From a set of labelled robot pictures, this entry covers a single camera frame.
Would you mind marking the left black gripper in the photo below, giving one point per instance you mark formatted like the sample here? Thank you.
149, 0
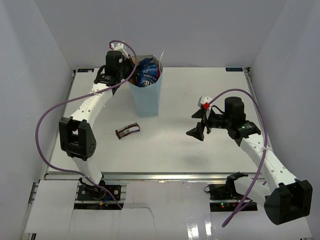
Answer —
128, 60

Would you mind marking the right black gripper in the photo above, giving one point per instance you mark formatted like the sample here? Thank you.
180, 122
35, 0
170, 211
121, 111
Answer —
197, 132

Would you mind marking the orange chips bag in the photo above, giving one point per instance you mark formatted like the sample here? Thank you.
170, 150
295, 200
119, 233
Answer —
133, 81

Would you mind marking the blue snack bag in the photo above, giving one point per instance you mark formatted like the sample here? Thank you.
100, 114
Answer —
148, 74

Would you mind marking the brown chocolate bar wrapper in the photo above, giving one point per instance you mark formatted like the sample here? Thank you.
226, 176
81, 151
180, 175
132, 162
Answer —
127, 130

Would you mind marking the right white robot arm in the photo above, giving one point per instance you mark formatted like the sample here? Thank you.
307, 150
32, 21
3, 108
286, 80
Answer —
284, 197

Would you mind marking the light blue paper bag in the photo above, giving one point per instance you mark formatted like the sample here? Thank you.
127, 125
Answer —
147, 99

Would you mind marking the left blue corner label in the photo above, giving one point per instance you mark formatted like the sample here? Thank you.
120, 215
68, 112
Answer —
85, 70

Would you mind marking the blue corner label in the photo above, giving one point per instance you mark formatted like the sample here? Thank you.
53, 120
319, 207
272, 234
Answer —
85, 70
234, 69

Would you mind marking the right blue corner label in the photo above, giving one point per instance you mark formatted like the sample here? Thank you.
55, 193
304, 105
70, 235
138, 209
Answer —
234, 69

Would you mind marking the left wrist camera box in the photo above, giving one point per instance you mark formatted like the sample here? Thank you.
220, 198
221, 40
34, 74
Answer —
118, 47

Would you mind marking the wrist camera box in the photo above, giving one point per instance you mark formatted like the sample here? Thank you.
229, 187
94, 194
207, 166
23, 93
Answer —
118, 47
203, 102

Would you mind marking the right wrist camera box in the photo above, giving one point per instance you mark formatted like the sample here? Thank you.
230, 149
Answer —
203, 102

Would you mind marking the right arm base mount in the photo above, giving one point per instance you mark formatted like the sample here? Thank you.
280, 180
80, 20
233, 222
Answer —
220, 200

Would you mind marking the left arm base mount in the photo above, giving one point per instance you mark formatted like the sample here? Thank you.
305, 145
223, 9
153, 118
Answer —
90, 197

